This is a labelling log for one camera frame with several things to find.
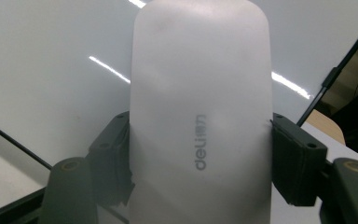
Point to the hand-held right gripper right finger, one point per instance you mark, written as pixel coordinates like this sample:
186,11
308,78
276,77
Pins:
298,165

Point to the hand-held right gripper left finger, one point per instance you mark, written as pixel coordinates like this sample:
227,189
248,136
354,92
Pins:
112,161

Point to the white whiteboard eraser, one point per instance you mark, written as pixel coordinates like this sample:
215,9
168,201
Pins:
199,102

